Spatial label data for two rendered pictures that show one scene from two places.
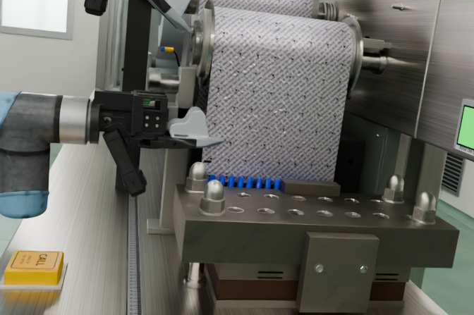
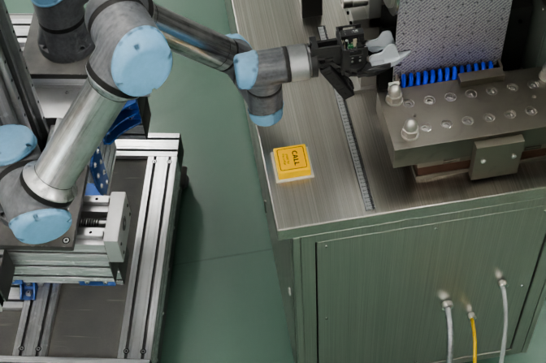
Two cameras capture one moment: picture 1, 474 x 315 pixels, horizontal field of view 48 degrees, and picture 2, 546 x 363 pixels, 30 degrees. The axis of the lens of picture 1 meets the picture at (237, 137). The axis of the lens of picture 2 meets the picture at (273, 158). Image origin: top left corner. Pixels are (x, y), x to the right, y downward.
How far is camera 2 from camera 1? 1.53 m
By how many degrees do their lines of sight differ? 42
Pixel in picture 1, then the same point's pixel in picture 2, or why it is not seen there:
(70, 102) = (296, 60)
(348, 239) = (503, 144)
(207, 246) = (409, 159)
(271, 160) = (448, 54)
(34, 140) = (275, 87)
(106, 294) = (344, 177)
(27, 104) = (267, 70)
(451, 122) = not seen: outside the picture
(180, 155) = not seen: hidden behind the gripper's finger
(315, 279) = (481, 165)
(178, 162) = not seen: hidden behind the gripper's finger
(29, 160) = (273, 98)
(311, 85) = (481, 5)
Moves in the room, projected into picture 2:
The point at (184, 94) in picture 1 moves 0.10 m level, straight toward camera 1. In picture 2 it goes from (373, 10) to (379, 45)
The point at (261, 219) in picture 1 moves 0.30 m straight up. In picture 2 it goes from (444, 138) to (459, 34)
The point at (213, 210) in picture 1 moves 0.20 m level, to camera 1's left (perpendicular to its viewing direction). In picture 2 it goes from (411, 137) to (312, 136)
